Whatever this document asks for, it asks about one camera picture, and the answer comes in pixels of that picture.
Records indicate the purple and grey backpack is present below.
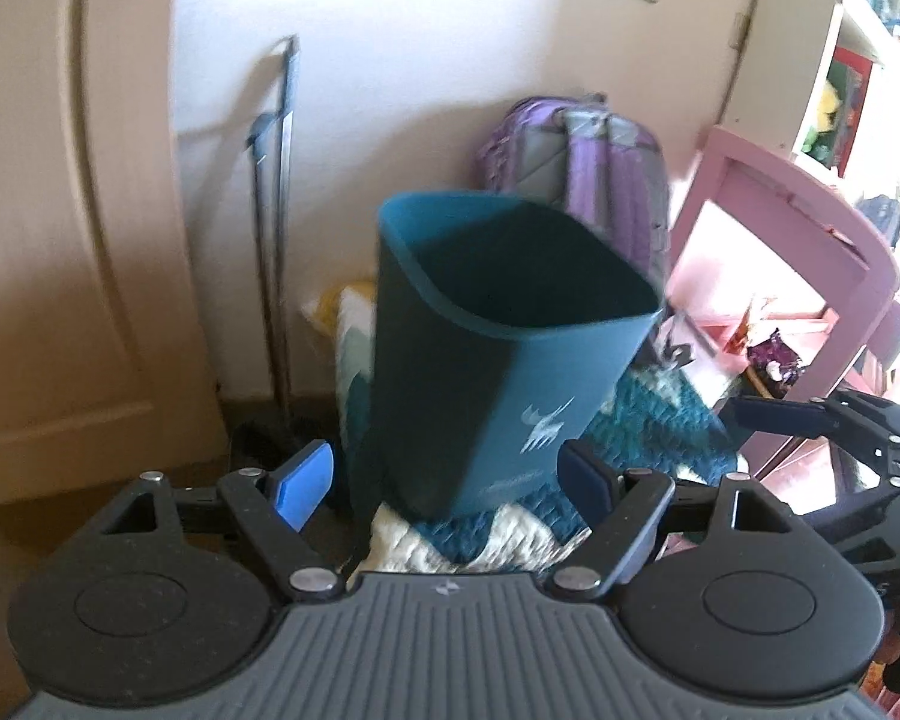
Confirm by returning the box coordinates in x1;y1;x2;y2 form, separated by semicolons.
476;94;672;293

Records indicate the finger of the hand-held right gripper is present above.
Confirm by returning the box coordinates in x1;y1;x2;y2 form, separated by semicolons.
720;392;900;482

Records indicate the teal plastic trash bin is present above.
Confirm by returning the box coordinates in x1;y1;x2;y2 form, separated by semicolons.
349;191;665;520

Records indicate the teal and white crocheted blanket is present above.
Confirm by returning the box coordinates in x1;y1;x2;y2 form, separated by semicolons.
330;281;737;595

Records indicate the pink chair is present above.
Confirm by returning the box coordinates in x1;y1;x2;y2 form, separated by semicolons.
664;124;900;497

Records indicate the beige wooden door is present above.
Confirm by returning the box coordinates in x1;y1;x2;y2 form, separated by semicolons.
0;0;230;512

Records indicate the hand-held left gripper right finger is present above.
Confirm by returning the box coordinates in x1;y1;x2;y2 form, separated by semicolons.
546;441;797;605

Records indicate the white wall cable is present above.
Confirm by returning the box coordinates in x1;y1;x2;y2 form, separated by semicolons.
716;0;770;128

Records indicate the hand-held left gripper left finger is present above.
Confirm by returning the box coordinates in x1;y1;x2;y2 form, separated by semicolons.
103;439;342;605

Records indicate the dark purple toy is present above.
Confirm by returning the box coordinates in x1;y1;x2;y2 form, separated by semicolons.
746;328;805;391

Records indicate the white bookshelf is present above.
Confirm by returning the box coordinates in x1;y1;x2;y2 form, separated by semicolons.
720;0;900;188

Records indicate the dark folded metal stand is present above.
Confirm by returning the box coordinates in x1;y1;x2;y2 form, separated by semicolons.
246;34;302;421

